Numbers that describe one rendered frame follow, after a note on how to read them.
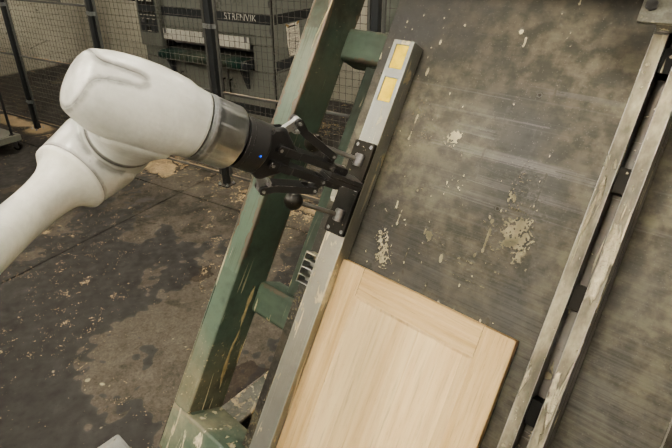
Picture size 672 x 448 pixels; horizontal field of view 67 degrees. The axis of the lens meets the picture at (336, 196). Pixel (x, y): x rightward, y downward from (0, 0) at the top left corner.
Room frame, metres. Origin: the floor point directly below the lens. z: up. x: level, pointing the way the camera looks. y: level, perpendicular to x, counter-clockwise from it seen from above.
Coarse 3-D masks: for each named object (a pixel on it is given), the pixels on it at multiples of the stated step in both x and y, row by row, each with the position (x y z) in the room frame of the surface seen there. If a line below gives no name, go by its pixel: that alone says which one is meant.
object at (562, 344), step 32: (640, 96) 0.73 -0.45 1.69; (640, 128) 0.74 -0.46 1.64; (608, 160) 0.70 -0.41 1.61; (640, 160) 0.68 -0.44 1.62; (608, 192) 0.67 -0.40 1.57; (640, 192) 0.65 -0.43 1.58; (608, 224) 0.67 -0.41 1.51; (576, 256) 0.64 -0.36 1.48; (608, 256) 0.62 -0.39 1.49; (576, 288) 0.61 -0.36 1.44; (608, 288) 0.62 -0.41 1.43; (576, 320) 0.58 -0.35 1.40; (544, 352) 0.58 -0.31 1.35; (576, 352) 0.56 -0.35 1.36; (544, 384) 0.57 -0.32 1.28; (512, 416) 0.54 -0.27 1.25; (544, 416) 0.52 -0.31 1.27
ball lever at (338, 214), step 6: (288, 198) 0.88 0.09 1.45; (294, 198) 0.87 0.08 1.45; (300, 198) 0.88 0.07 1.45; (288, 204) 0.87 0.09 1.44; (294, 204) 0.87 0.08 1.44; (300, 204) 0.88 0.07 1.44; (306, 204) 0.89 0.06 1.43; (312, 204) 0.90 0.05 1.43; (318, 210) 0.90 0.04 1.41; (324, 210) 0.90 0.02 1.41; (330, 210) 0.91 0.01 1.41; (336, 210) 0.91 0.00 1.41; (342, 210) 0.91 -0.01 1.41; (336, 216) 0.90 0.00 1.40; (342, 216) 0.90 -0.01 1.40
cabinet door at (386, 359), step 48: (336, 288) 0.85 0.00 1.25; (384, 288) 0.80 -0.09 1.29; (336, 336) 0.80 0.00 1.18; (384, 336) 0.75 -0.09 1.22; (432, 336) 0.71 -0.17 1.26; (480, 336) 0.67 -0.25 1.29; (336, 384) 0.74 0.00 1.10; (384, 384) 0.70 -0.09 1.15; (432, 384) 0.66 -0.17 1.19; (480, 384) 0.62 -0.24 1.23; (288, 432) 0.73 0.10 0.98; (336, 432) 0.68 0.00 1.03; (384, 432) 0.65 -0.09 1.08; (432, 432) 0.61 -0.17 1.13; (480, 432) 0.58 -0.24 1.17
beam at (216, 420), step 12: (180, 408) 0.85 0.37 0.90; (216, 408) 0.89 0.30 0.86; (168, 420) 0.85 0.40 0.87; (180, 420) 0.83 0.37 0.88; (192, 420) 0.82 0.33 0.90; (204, 420) 0.83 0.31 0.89; (216, 420) 0.84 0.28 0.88; (228, 420) 0.85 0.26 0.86; (168, 432) 0.83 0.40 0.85; (180, 432) 0.82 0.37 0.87; (192, 432) 0.80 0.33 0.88; (204, 432) 0.79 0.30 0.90; (216, 432) 0.79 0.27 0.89; (228, 432) 0.81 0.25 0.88; (240, 432) 0.82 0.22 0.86; (168, 444) 0.82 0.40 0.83; (180, 444) 0.80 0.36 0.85; (192, 444) 0.79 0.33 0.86; (204, 444) 0.77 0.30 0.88; (216, 444) 0.76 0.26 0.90; (228, 444) 0.76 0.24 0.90; (240, 444) 0.77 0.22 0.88
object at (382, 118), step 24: (408, 48) 1.05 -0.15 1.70; (384, 72) 1.05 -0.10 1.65; (408, 72) 1.04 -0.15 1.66; (384, 120) 0.99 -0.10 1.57; (384, 144) 0.98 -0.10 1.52; (360, 216) 0.93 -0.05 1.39; (336, 240) 0.89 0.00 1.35; (336, 264) 0.87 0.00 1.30; (312, 288) 0.86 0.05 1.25; (312, 312) 0.83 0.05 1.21; (312, 336) 0.81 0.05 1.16; (288, 360) 0.80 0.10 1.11; (288, 384) 0.77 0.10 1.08; (264, 408) 0.76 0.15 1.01; (288, 408) 0.75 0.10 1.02; (264, 432) 0.73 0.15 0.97
